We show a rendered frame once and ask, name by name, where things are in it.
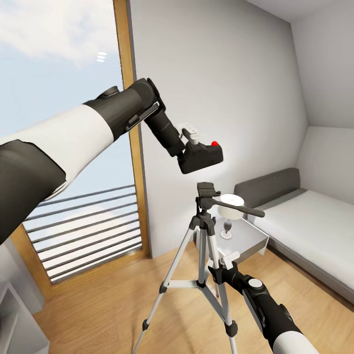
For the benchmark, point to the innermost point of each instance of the bed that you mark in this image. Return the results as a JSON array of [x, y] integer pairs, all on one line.
[[313, 230]]

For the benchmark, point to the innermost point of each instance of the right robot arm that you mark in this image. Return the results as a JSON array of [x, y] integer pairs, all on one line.
[[275, 321]]

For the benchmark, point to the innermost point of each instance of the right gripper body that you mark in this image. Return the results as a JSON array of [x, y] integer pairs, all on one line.
[[224, 275]]

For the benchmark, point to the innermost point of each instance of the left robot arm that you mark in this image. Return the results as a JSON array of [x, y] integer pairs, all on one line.
[[40, 162]]

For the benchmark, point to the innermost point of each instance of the camera tripod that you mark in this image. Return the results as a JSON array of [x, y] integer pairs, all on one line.
[[206, 224]]

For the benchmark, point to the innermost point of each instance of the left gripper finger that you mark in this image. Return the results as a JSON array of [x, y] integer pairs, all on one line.
[[181, 157]]

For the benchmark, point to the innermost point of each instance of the digital camera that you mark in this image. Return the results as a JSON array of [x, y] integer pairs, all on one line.
[[200, 156]]

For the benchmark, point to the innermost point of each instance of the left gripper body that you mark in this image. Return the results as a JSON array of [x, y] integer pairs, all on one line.
[[169, 139]]

